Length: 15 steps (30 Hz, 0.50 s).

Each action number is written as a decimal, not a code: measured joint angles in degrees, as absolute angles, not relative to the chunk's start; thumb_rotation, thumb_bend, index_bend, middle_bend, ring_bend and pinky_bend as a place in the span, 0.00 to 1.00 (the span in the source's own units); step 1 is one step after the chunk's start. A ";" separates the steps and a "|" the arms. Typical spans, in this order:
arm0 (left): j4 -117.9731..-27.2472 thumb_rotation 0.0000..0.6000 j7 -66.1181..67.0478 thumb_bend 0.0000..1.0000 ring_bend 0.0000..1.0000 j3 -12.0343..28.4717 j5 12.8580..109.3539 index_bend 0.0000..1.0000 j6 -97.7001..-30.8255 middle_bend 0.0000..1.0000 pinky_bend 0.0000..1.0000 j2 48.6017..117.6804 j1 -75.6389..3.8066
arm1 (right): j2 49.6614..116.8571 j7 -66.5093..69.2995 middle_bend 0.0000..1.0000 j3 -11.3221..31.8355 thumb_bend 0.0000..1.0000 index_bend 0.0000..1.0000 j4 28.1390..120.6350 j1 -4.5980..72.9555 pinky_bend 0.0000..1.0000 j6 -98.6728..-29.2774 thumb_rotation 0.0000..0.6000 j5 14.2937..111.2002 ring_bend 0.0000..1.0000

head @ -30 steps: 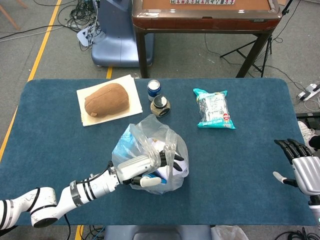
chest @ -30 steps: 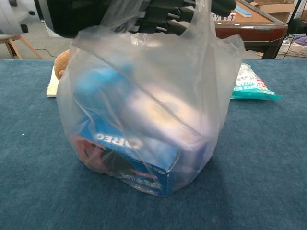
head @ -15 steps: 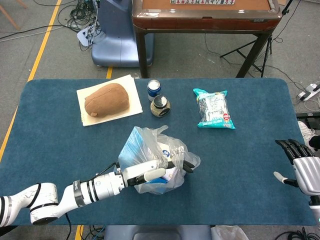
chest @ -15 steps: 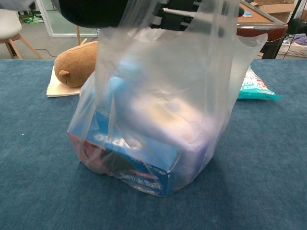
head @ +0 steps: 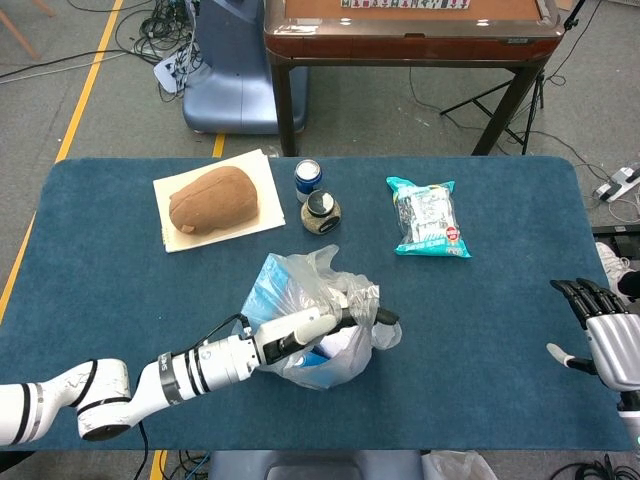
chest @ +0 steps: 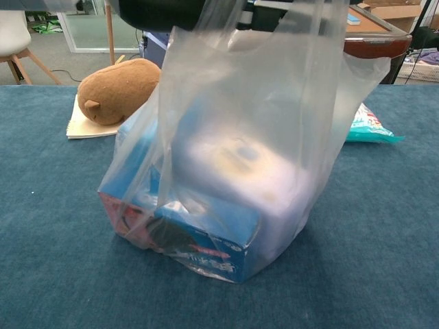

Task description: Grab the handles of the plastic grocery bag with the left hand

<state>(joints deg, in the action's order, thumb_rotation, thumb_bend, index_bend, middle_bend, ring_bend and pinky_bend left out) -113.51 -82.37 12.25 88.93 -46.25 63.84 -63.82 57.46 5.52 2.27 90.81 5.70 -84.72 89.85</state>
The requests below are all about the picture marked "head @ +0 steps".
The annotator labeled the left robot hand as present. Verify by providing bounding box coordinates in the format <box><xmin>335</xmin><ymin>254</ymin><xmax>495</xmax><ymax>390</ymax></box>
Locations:
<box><xmin>254</xmin><ymin>298</ymin><xmax>401</xmax><ymax>367</ymax></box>

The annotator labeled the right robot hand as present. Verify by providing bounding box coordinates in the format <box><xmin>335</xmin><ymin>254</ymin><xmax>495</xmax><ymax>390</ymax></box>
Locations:
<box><xmin>545</xmin><ymin>278</ymin><xmax>640</xmax><ymax>392</ymax></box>

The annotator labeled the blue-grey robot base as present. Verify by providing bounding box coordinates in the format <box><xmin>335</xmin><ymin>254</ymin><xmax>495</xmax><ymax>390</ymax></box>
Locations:
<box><xmin>182</xmin><ymin>0</ymin><xmax>309</xmax><ymax>135</ymax></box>

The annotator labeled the blue Oreo cookie box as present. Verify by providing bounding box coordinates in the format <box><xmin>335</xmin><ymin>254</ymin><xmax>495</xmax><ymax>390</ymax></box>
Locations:
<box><xmin>294</xmin><ymin>349</ymin><xmax>334</xmax><ymax>374</ymax></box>

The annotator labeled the white wrapped package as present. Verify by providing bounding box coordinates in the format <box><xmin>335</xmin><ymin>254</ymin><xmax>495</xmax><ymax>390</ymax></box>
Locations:
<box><xmin>319</xmin><ymin>332</ymin><xmax>362</xmax><ymax>362</ymax></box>

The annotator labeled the light blue snack packet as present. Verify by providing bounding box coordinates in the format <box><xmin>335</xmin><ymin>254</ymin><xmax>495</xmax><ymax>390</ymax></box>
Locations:
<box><xmin>241</xmin><ymin>253</ymin><xmax>306</xmax><ymax>331</ymax></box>

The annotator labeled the white sneaker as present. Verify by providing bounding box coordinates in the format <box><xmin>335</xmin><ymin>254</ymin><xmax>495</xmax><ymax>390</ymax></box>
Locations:
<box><xmin>594</xmin><ymin>241</ymin><xmax>632</xmax><ymax>302</ymax></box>

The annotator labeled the glass jar with black lid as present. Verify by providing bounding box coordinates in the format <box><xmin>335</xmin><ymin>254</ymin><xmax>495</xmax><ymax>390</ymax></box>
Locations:
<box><xmin>300</xmin><ymin>189</ymin><xmax>343</xmax><ymax>235</ymax></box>

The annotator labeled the cream paper pad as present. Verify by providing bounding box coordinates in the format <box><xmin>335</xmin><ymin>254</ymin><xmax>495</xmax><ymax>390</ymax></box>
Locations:
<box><xmin>152</xmin><ymin>148</ymin><xmax>287</xmax><ymax>254</ymax></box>

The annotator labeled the grey robot torso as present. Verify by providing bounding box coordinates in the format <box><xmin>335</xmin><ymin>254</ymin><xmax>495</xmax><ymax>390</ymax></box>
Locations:
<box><xmin>207</xmin><ymin>449</ymin><xmax>426</xmax><ymax>480</ymax></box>

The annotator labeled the blue table mat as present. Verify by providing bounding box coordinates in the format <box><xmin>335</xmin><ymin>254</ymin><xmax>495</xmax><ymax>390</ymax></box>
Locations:
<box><xmin>0</xmin><ymin>155</ymin><xmax>632</xmax><ymax>454</ymax></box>

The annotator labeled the blue drink can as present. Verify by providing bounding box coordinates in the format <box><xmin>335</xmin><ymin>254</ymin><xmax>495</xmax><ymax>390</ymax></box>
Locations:
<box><xmin>293</xmin><ymin>158</ymin><xmax>324</xmax><ymax>204</ymax></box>

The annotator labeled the brown loaf-shaped lump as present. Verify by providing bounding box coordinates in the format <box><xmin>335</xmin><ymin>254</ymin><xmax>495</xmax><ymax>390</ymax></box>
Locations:
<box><xmin>168</xmin><ymin>165</ymin><xmax>260</xmax><ymax>235</ymax></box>

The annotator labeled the white and black power strip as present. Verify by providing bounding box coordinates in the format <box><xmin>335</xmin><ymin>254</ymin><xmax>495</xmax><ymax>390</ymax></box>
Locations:
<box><xmin>594</xmin><ymin>167</ymin><xmax>640</xmax><ymax>203</ymax></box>

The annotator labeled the teal snack packet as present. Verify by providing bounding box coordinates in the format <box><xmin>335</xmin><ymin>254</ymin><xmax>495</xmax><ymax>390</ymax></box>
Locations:
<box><xmin>385</xmin><ymin>175</ymin><xmax>473</xmax><ymax>259</ymax></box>

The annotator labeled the black tripod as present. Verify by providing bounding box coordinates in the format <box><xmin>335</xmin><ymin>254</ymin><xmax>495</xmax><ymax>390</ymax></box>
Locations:
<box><xmin>439</xmin><ymin>0</ymin><xmax>591</xmax><ymax>156</ymax></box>

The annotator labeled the brown mahjong table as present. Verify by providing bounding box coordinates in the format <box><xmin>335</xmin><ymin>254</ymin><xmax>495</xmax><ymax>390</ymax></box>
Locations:
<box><xmin>263</xmin><ymin>0</ymin><xmax>565</xmax><ymax>157</ymax></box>

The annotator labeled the row of mahjong tiles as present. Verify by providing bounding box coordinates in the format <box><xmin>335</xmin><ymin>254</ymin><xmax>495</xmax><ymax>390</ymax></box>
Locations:
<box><xmin>340</xmin><ymin>0</ymin><xmax>471</xmax><ymax>10</ymax></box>

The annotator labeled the white chair with wooden legs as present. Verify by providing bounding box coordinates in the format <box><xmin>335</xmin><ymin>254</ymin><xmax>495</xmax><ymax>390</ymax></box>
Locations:
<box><xmin>0</xmin><ymin>0</ymin><xmax>56</xmax><ymax>61</ymax></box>

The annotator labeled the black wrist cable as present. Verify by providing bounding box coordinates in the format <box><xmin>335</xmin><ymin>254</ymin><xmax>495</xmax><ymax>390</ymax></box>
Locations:
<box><xmin>192</xmin><ymin>313</ymin><xmax>252</xmax><ymax>352</ymax></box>

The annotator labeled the black floor cable bundle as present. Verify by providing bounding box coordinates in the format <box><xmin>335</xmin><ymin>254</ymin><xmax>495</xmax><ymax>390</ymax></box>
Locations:
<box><xmin>64</xmin><ymin>0</ymin><xmax>201</xmax><ymax>104</ymax></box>
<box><xmin>549</xmin><ymin>453</ymin><xmax>640</xmax><ymax>480</ymax></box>

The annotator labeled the white power strip with cables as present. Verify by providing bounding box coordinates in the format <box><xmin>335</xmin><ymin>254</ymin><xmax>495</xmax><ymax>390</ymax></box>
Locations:
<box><xmin>152</xmin><ymin>49</ymin><xmax>195</xmax><ymax>95</ymax></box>

